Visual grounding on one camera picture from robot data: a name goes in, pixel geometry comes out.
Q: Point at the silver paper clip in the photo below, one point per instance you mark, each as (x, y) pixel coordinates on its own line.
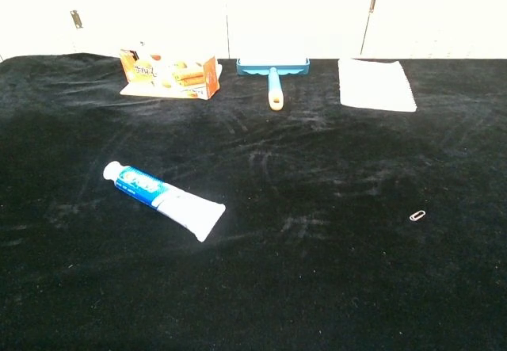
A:
(417, 215)

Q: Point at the blue lint roller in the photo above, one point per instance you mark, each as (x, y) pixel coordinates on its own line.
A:
(274, 85)

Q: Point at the black velvet tablecloth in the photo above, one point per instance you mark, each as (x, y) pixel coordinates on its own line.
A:
(277, 248)

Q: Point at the blue white toothpaste tube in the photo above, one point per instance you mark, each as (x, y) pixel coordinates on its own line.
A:
(170, 200)

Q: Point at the orange biscuit box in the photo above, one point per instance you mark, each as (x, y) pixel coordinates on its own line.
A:
(174, 75)

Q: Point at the white spiral notebook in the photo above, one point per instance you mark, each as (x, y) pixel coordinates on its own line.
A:
(372, 85)

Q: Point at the woven folding screen panel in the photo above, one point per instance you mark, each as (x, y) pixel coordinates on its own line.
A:
(35, 14)
(297, 10)
(443, 14)
(158, 10)

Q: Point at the metal screen hinge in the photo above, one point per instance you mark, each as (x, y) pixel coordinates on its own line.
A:
(372, 4)
(76, 19)

